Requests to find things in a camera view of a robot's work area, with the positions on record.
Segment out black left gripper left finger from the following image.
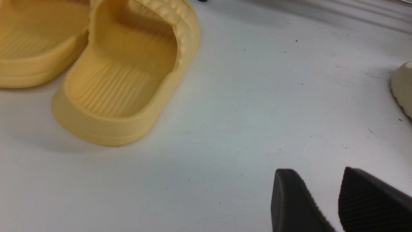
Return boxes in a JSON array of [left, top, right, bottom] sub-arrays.
[[271, 169, 336, 232]]

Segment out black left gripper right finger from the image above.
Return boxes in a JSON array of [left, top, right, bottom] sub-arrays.
[[338, 167, 412, 232]]

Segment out left green foam slipper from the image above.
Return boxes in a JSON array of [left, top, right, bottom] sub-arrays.
[[390, 61, 412, 118]]

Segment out right yellow ribbed slipper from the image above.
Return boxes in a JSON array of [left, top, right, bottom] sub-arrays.
[[51, 0, 201, 146]]

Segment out left yellow ribbed slipper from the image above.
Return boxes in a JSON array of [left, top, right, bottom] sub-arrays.
[[0, 0, 94, 88]]

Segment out yellow ribbed slipper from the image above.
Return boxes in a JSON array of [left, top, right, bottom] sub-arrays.
[[51, 0, 201, 146], [0, 0, 94, 88]]

